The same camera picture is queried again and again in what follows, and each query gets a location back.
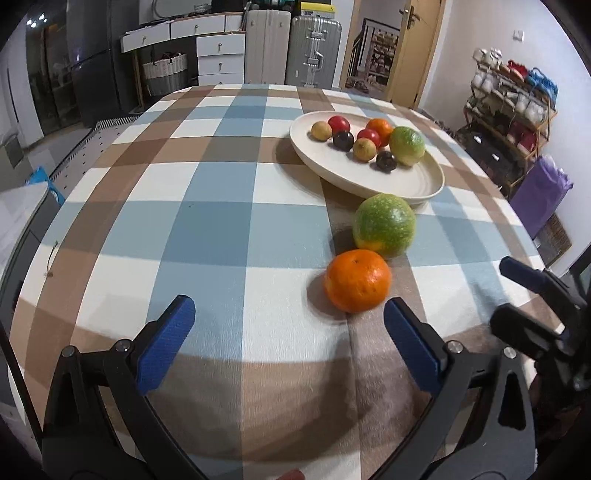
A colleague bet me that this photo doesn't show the white drawer cabinet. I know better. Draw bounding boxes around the white drawer cabinet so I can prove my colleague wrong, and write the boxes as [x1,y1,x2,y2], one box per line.
[121,11,246,109]

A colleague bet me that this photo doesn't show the orange mandarin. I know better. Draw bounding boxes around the orange mandarin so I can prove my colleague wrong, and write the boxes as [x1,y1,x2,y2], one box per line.
[324,248,393,314]
[366,118,394,141]

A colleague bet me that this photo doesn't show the cream oval plate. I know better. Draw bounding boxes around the cream oval plate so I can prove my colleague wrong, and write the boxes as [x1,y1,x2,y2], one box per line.
[289,111,445,207]

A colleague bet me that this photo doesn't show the green round fruit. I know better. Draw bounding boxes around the green round fruit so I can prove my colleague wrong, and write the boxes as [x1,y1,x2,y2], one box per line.
[389,126,426,167]
[353,194,417,258]

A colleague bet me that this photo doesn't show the brown woven box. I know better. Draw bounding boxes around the brown woven box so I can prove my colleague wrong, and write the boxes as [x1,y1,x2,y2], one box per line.
[536,215,573,268]

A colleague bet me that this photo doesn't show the shoe shelf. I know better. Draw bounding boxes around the shoe shelf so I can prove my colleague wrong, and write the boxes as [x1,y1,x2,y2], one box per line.
[346,18,400,93]

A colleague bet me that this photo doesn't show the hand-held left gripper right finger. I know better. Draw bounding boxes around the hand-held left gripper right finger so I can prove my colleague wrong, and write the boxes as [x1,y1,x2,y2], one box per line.
[383,296,539,480]

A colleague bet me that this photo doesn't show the woven basket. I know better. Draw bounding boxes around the woven basket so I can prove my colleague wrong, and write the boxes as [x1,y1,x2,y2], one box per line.
[141,52,188,96]

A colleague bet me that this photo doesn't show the blue bag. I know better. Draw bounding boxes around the blue bag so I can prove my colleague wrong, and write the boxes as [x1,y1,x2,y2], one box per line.
[28,166,63,204]

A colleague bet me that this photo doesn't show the purple bag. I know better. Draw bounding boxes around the purple bag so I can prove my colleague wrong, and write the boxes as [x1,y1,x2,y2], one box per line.
[509,155,574,241]

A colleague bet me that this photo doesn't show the black glass cabinet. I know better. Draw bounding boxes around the black glass cabinet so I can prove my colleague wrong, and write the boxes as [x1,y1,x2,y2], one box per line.
[23,9,79,139]

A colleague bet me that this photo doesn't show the white suitcase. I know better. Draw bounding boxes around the white suitcase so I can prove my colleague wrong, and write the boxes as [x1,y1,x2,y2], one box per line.
[244,8,293,86]

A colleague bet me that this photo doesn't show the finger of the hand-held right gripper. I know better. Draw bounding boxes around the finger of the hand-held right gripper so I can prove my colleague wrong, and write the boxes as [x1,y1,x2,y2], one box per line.
[490,303,574,366]
[500,257,588,315]

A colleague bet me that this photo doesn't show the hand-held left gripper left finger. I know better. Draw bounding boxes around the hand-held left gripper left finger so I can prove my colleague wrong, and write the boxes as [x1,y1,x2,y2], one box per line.
[41,295,208,480]

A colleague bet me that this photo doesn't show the checked tablecloth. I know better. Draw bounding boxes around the checked tablecloth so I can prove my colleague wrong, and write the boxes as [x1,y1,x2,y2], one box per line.
[0,83,561,480]

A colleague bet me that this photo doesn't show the grey appliance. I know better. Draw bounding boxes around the grey appliance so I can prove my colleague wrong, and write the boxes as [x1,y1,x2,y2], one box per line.
[0,182,61,296]

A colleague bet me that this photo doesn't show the silver suitcase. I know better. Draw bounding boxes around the silver suitcase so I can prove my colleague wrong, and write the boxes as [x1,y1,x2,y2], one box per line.
[285,14,342,89]

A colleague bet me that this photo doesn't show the wooden door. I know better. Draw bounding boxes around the wooden door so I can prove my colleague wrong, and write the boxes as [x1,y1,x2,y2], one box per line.
[385,0,448,109]

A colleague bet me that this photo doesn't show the yellow and black box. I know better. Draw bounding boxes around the yellow and black box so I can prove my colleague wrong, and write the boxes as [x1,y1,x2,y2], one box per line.
[300,0,335,17]

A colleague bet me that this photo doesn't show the dark grey refrigerator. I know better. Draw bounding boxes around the dark grey refrigerator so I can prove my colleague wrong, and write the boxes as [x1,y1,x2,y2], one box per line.
[65,0,141,130]

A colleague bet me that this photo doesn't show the metal shoe rack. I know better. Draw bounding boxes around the metal shoe rack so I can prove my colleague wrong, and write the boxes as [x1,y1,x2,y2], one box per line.
[464,46,559,199]

